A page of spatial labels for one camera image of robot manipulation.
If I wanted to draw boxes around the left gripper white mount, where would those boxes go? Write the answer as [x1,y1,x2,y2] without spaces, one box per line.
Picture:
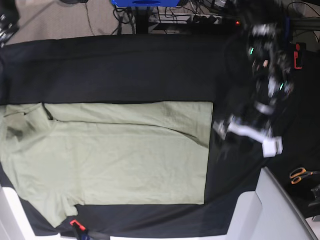
[214,99,284,159]

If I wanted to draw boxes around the sage green T-shirt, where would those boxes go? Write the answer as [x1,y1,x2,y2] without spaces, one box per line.
[0,101,214,227]

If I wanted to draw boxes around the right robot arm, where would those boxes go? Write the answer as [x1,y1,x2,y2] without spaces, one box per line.
[0,0,20,48]

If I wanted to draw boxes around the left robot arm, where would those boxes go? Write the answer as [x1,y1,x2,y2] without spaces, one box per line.
[213,0,295,158]

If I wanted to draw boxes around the grey white cabinet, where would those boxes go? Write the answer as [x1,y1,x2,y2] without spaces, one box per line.
[226,167,317,240]

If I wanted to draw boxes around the orange clamp at right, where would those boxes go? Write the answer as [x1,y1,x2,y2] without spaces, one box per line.
[293,42,307,70]

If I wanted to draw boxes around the orange clamp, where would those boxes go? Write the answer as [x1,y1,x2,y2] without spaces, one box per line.
[293,42,307,70]
[61,219,110,240]

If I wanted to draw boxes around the black table cloth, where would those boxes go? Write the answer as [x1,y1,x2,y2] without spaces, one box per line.
[0,35,320,238]

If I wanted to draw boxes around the white power strip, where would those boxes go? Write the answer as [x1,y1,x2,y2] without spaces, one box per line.
[149,12,246,27]

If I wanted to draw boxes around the black stand pole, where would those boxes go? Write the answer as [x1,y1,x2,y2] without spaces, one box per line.
[134,7,153,35]

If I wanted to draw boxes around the blue plastic box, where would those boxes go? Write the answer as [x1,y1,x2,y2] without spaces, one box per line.
[111,0,180,8]

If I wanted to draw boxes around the orange clamp at bottom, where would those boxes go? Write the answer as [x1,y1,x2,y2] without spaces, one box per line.
[61,219,110,240]

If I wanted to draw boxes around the white block at left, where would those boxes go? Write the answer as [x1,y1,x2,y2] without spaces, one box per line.
[0,186,36,240]

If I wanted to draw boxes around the orange handled scissors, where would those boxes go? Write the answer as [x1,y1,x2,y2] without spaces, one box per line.
[289,167,320,185]

